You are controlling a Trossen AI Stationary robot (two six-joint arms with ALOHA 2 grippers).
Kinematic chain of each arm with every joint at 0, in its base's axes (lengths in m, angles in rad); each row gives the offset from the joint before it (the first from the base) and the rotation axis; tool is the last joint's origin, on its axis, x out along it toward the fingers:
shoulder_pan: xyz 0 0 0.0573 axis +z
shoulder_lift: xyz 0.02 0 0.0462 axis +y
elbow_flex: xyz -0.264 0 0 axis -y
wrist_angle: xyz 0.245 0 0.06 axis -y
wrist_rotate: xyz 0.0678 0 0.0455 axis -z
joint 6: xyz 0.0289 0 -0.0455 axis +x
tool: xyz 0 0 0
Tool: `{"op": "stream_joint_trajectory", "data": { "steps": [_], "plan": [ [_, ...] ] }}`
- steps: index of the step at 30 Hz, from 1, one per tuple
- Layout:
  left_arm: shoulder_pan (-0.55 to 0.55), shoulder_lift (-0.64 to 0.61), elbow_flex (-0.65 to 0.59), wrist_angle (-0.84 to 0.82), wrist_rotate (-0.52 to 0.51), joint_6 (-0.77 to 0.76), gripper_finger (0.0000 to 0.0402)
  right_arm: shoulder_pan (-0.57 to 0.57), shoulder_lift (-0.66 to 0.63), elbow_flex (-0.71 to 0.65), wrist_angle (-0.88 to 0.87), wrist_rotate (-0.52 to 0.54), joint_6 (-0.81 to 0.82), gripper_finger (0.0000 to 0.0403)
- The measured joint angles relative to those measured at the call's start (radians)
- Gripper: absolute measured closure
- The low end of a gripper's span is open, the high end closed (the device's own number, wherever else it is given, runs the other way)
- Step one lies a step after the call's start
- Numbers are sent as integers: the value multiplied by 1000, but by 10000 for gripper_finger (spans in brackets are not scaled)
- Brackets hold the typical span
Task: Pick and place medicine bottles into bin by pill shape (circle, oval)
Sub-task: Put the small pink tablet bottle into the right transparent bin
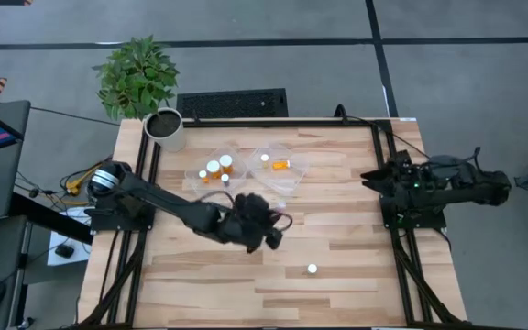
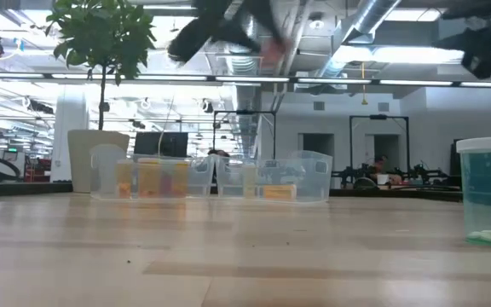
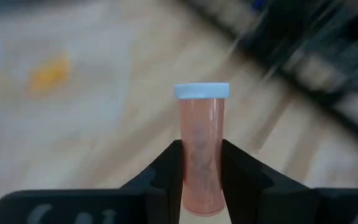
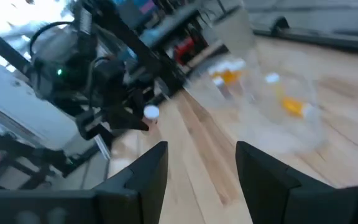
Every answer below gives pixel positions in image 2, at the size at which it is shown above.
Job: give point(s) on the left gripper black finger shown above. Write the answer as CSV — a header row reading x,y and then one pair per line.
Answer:
x,y
267,19
203,38

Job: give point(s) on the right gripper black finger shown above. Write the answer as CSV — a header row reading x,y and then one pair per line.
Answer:
x,y
458,42
475,8

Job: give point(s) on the small white ball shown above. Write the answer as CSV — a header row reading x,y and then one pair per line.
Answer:
x,y
486,192

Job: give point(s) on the clear plastic bin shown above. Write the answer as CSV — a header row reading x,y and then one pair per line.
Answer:
x,y
309,179
107,170

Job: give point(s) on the long light strip bar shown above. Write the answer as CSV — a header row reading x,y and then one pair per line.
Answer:
x,y
250,79

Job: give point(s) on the green potted plant white pot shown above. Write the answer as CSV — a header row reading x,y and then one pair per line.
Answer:
x,y
100,34

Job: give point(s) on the black monitor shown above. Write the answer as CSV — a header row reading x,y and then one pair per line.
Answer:
x,y
160,144

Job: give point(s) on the person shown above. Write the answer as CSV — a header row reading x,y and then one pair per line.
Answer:
x,y
379,166
219,152

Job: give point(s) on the black workbench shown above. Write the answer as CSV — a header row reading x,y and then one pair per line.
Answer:
x,y
420,194

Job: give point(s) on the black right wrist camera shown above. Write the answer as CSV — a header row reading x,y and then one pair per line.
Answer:
x,y
480,65

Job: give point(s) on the silver ventilation duct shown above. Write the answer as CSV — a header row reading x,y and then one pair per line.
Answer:
x,y
371,15

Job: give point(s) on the black metal frame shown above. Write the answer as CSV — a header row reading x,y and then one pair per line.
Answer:
x,y
377,116

